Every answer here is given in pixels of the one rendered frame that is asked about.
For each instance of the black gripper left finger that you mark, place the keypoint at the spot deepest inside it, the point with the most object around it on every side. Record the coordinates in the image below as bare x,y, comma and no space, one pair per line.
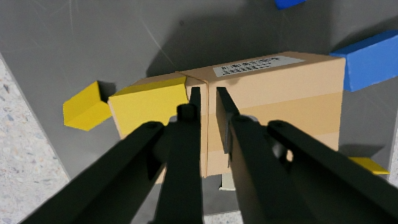
113,188

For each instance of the blue block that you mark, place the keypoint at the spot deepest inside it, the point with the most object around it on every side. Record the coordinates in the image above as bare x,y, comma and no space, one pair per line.
370,61

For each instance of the blue l-shaped bracket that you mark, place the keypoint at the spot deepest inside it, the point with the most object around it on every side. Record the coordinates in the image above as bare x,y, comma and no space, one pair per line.
282,4

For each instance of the brown cardboard box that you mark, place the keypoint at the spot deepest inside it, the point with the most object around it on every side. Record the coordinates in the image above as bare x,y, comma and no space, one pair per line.
301,88

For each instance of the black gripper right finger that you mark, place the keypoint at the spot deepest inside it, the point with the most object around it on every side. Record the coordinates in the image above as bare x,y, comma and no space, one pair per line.
334,188

